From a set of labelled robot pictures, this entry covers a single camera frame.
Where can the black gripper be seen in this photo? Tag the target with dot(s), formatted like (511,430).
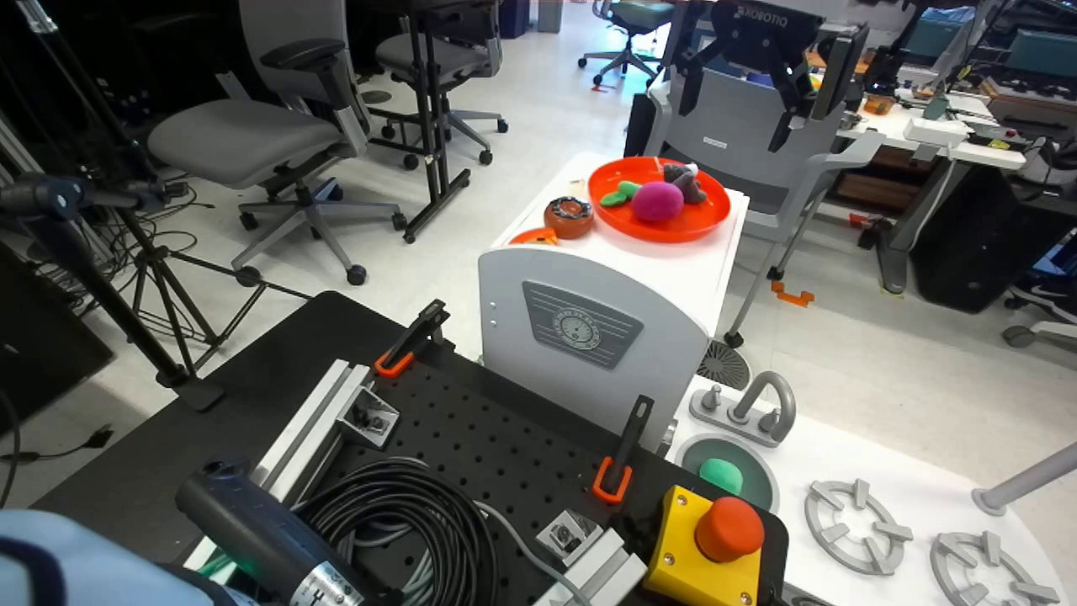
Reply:
(774,30)

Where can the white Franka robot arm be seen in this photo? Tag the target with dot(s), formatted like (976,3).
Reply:
(67,559)

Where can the dark purple plush toy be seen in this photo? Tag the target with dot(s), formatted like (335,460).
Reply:
(684,184)

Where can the pink plush toy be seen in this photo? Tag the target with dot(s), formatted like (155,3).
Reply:
(656,202)

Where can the small green toy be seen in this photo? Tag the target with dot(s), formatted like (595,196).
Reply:
(619,196)

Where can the white toy fridge cabinet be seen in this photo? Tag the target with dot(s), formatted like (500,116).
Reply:
(675,281)

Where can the orange toy pizza slice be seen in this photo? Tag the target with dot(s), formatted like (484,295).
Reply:
(535,238)

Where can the grey toy faucet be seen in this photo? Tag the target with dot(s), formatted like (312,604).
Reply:
(774,392)

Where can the white toy kitchen counter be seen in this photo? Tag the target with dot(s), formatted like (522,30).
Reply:
(853,448)

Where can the grey toy sink basin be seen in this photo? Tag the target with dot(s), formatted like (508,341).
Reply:
(772,487)

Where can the grey toy stove burner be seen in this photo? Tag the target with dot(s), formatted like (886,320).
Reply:
(856,493)
(986,545)

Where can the grey plastic visitor chair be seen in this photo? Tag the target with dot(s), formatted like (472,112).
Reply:
(728,129)

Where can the green office chair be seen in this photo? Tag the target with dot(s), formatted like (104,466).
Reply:
(639,14)

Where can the orange round plate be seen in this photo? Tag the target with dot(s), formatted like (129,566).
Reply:
(675,229)

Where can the orange floor tape marker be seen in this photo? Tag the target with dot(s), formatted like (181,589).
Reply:
(792,296)

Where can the small brown donut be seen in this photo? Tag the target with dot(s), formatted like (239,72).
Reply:
(570,219)

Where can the grey round floor base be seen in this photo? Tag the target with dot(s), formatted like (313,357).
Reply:
(726,366)

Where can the black computer tower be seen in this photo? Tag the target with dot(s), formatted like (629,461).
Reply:
(970,248)

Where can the black metal stand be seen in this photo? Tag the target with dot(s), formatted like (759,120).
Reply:
(435,171)

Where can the black orange bar clamp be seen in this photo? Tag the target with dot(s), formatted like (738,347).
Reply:
(423,331)
(634,431)

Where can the grey chair base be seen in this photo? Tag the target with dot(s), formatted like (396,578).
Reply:
(1030,323)

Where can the yellow emergency stop box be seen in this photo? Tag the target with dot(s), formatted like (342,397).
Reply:
(684,549)

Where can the grey metal pole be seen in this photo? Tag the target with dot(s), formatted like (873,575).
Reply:
(1028,479)

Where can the grey padded office chair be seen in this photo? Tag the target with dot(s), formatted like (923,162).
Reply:
(238,140)

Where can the dark blue cylinder device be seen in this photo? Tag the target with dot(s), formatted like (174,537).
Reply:
(258,528)

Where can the black stand pole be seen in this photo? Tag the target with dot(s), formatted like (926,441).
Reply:
(38,23)

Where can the silver mounting bracket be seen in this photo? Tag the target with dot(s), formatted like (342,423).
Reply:
(371,418)
(565,537)

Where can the short aluminium extrusion rail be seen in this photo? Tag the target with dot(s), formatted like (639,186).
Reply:
(606,575)

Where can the long aluminium extrusion rail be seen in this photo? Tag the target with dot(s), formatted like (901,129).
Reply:
(322,423)

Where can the black camera tripod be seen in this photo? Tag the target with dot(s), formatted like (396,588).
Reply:
(112,296)

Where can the black stereo camera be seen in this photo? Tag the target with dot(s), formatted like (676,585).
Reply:
(54,192)

